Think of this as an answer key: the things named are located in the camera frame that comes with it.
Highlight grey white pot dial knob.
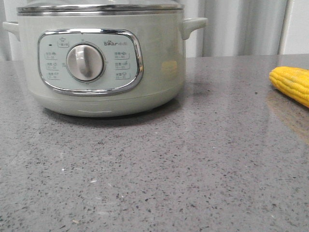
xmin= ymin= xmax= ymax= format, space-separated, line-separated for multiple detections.
xmin=67 ymin=44 xmax=104 ymax=82

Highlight white pleated curtain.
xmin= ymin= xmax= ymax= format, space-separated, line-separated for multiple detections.
xmin=0 ymin=0 xmax=287 ymax=60

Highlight yellow corn cob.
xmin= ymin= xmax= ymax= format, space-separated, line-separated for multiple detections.
xmin=269 ymin=66 xmax=309 ymax=107

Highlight glass pot lid steel rim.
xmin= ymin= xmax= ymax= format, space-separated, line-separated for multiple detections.
xmin=17 ymin=0 xmax=184 ymax=15

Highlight pale green electric cooking pot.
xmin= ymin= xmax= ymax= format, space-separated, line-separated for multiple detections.
xmin=2 ymin=11 xmax=208 ymax=118

